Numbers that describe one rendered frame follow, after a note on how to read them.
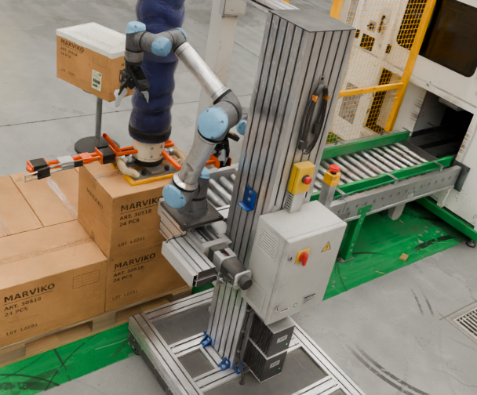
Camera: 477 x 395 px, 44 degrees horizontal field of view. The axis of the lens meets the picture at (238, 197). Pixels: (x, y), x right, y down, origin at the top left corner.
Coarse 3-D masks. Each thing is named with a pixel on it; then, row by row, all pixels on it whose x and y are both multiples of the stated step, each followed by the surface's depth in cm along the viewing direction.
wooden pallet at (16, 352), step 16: (144, 304) 365; (160, 304) 367; (96, 320) 336; (112, 320) 344; (128, 320) 352; (48, 336) 331; (64, 336) 333; (80, 336) 335; (0, 352) 305; (16, 352) 312; (32, 352) 320
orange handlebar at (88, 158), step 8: (168, 144) 321; (120, 152) 305; (128, 152) 307; (136, 152) 310; (56, 160) 289; (88, 160) 295; (96, 160) 298; (168, 160) 309; (208, 160) 313; (56, 168) 286; (176, 168) 304
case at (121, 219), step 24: (96, 168) 315; (96, 192) 308; (120, 192) 299; (144, 192) 305; (96, 216) 315; (120, 216) 304; (144, 216) 314; (96, 240) 323; (120, 240) 313; (144, 240) 324
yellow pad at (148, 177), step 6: (168, 168) 319; (144, 174) 311; (150, 174) 314; (156, 174) 315; (162, 174) 316; (168, 174) 318; (126, 180) 308; (132, 180) 307; (138, 180) 308; (144, 180) 309; (150, 180) 311; (156, 180) 314; (132, 186) 306
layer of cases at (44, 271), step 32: (0, 192) 350; (32, 192) 356; (64, 192) 361; (0, 224) 325; (32, 224) 330; (64, 224) 334; (0, 256) 303; (32, 256) 307; (64, 256) 311; (96, 256) 316; (128, 256) 324; (160, 256) 339; (0, 288) 284; (32, 288) 296; (64, 288) 308; (96, 288) 323; (128, 288) 338; (160, 288) 355; (0, 320) 294; (32, 320) 307; (64, 320) 321
